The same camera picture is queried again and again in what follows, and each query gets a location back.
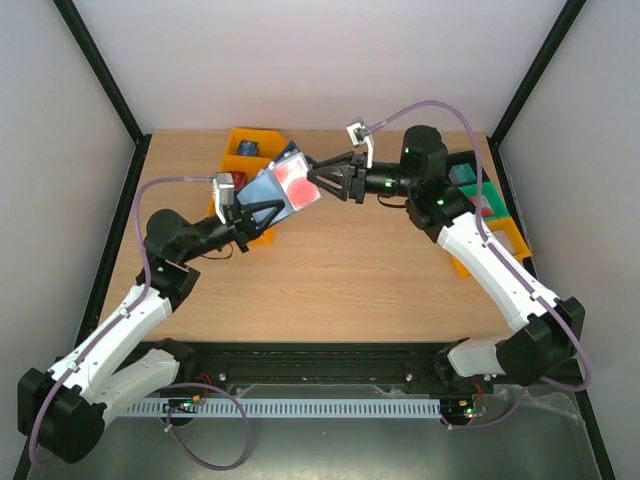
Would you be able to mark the blue card stack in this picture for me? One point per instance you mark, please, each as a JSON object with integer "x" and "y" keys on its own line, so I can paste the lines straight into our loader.
{"x": 247, "y": 148}

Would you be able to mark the yellow three-compartment bin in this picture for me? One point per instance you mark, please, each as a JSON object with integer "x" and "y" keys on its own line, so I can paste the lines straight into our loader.
{"x": 271, "y": 143}

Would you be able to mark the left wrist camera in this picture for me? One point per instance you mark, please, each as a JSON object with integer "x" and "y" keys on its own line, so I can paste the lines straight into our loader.
{"x": 223, "y": 189}

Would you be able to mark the red VIP card stack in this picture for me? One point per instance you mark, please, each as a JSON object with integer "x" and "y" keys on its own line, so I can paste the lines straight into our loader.
{"x": 239, "y": 178}

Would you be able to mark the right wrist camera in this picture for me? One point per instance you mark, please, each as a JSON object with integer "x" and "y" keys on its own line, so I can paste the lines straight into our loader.
{"x": 360, "y": 135}

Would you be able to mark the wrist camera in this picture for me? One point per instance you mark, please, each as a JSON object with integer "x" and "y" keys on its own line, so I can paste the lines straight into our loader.
{"x": 223, "y": 189}
{"x": 360, "y": 135}

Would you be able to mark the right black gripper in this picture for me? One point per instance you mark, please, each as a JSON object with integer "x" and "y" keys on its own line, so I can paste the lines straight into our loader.
{"x": 357, "y": 178}

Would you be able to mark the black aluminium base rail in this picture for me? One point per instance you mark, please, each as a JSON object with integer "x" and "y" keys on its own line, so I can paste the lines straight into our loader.
{"x": 410, "y": 367}

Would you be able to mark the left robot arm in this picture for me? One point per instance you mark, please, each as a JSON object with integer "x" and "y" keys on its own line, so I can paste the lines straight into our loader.
{"x": 67, "y": 408}

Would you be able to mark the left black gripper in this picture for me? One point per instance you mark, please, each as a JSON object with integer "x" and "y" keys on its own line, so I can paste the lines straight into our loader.
{"x": 241, "y": 222}

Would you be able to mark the white red card stack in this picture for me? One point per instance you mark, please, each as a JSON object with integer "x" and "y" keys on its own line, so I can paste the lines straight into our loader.
{"x": 486, "y": 209}

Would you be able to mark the black bin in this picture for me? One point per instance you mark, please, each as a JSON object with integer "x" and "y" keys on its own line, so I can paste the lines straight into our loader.
{"x": 465, "y": 157}

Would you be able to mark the blue leather card holder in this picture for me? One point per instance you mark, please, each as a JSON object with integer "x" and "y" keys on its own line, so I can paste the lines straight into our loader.
{"x": 285, "y": 179}

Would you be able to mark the black frame post left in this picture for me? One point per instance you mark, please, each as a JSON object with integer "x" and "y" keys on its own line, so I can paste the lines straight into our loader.
{"x": 77, "y": 27}

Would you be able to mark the green bin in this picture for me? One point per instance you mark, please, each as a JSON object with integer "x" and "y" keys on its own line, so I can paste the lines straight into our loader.
{"x": 492, "y": 205}

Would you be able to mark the yellow bin right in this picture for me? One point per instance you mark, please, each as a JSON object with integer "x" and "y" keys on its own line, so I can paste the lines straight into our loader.
{"x": 507, "y": 224}

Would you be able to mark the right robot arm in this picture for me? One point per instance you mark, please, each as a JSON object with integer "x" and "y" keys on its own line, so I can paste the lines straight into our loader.
{"x": 542, "y": 324}

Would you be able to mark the teal card stack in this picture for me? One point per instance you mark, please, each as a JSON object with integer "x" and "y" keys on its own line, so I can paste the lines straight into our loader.
{"x": 462, "y": 174}

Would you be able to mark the black frame post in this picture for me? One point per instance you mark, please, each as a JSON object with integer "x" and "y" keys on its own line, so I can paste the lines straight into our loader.
{"x": 77, "y": 27}
{"x": 547, "y": 51}

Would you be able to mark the black frame post right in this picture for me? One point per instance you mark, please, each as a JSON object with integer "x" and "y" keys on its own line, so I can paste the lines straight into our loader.
{"x": 547, "y": 51}

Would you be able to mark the light blue cable duct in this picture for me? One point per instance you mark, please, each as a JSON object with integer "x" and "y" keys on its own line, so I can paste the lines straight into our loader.
{"x": 402, "y": 408}

